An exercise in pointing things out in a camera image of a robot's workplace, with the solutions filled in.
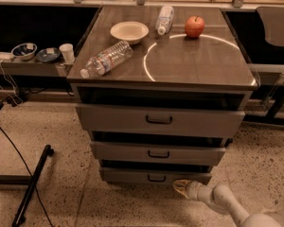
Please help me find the black cable on floor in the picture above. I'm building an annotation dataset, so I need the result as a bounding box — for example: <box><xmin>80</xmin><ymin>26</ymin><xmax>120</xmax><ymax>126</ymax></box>
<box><xmin>0</xmin><ymin>119</ymin><xmax>55</xmax><ymax>227</ymax></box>

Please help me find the grey chair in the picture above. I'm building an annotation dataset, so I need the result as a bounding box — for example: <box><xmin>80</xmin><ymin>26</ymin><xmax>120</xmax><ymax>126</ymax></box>
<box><xmin>244</xmin><ymin>7</ymin><xmax>284</xmax><ymax>126</ymax></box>

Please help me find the red apple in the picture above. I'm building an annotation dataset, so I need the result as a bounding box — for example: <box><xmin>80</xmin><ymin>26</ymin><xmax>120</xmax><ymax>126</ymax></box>
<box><xmin>185</xmin><ymin>16</ymin><xmax>204</xmax><ymax>38</ymax></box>

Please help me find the large clear water bottle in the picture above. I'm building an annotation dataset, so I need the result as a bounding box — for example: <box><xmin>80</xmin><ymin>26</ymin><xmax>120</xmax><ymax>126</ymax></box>
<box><xmin>80</xmin><ymin>41</ymin><xmax>133</xmax><ymax>79</ymax></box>

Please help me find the grey drawer cabinet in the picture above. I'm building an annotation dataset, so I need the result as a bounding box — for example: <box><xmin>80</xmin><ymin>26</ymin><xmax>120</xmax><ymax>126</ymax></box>
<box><xmin>67</xmin><ymin>6</ymin><xmax>257</xmax><ymax>173</ymax></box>

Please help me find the dark blue bowl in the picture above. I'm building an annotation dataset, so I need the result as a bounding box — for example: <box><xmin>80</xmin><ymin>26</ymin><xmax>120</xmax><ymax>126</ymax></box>
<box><xmin>36</xmin><ymin>47</ymin><xmax>61</xmax><ymax>62</ymax></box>

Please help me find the grey side shelf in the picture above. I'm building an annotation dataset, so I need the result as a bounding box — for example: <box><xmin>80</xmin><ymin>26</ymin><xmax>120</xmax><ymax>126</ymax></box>
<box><xmin>0</xmin><ymin>61</ymin><xmax>72</xmax><ymax>78</ymax></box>

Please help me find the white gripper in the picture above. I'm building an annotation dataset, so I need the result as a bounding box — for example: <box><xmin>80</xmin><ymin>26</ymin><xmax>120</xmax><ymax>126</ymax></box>
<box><xmin>173</xmin><ymin>180</ymin><xmax>214</xmax><ymax>202</ymax></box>

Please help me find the grey drawer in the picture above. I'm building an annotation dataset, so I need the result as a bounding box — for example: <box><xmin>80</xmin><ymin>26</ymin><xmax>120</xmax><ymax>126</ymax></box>
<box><xmin>91</xmin><ymin>141</ymin><xmax>225</xmax><ymax>166</ymax></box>
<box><xmin>76</xmin><ymin>104</ymin><xmax>244</xmax><ymax>138</ymax></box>
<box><xmin>99</xmin><ymin>167</ymin><xmax>212</xmax><ymax>185</ymax></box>

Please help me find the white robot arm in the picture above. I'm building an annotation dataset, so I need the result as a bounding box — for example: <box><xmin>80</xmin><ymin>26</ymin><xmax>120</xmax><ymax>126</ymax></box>
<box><xmin>173</xmin><ymin>180</ymin><xmax>282</xmax><ymax>227</ymax></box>

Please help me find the white bowl with items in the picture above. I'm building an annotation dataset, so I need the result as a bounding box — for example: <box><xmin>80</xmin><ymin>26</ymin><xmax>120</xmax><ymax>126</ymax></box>
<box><xmin>11</xmin><ymin>43</ymin><xmax>37</xmax><ymax>61</ymax></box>

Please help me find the black stand leg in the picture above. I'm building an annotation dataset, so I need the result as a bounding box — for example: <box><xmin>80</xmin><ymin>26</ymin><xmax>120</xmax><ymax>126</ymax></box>
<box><xmin>0</xmin><ymin>145</ymin><xmax>54</xmax><ymax>227</ymax></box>

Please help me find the white power strip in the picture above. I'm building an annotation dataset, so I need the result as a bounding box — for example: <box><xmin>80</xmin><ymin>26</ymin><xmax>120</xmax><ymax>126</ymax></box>
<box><xmin>0</xmin><ymin>52</ymin><xmax>13</xmax><ymax>61</ymax></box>

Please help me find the small clear water bottle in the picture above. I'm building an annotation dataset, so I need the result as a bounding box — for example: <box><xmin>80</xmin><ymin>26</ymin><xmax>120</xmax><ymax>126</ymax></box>
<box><xmin>155</xmin><ymin>6</ymin><xmax>174</xmax><ymax>35</ymax></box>

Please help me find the white paper cup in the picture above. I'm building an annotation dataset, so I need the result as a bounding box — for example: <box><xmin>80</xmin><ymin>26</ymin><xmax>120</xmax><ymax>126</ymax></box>
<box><xmin>59</xmin><ymin>44</ymin><xmax>75</xmax><ymax>63</ymax></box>

